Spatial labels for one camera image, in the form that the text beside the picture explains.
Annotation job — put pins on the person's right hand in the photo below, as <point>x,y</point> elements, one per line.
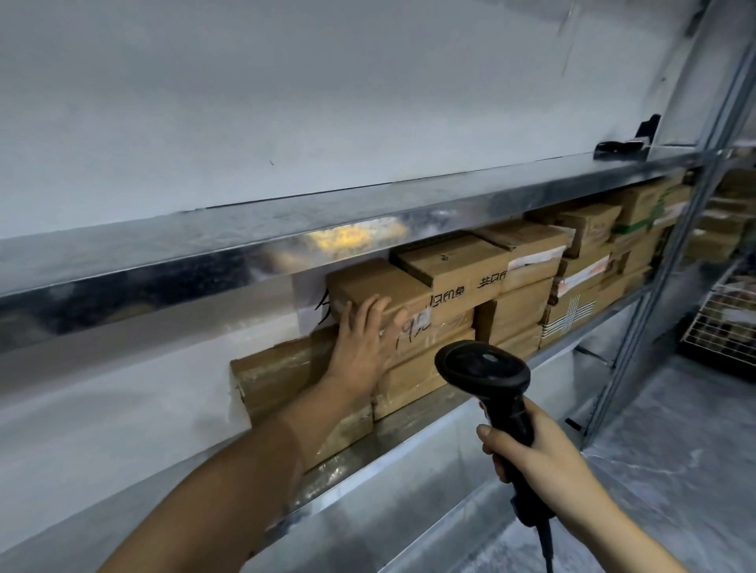
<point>555,472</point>

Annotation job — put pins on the person's left hand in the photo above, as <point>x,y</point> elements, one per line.
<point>360,354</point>

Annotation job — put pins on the black barcode scanner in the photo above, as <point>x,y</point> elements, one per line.
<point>481,369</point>

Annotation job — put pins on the stack of cardboard boxes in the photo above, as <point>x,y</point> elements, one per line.
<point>514,307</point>
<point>717,242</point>

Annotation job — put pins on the person's left forearm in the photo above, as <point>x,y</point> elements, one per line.
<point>236,490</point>

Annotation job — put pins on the metal shelving rack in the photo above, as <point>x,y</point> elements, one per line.
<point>177,254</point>

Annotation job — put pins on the black object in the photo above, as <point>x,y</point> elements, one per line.
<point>620,147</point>

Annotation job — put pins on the white paper sign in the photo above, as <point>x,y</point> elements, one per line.
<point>310,307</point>

